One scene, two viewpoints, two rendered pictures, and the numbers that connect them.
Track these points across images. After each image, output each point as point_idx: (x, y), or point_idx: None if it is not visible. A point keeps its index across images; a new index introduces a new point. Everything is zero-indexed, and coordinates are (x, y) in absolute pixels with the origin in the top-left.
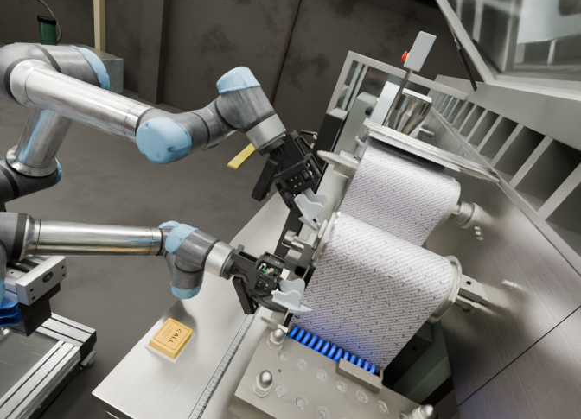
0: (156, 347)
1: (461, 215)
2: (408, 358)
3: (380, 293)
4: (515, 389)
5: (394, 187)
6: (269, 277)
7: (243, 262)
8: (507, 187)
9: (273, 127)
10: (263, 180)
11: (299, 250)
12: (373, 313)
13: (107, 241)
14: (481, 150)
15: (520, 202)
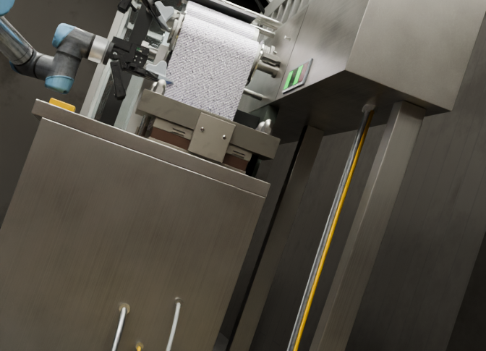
0: (57, 104)
1: (263, 51)
2: None
3: (220, 55)
4: (292, 56)
5: (214, 24)
6: (145, 47)
7: (122, 43)
8: (286, 22)
9: None
10: None
11: (154, 53)
12: (217, 74)
13: (9, 26)
14: (273, 32)
15: (291, 19)
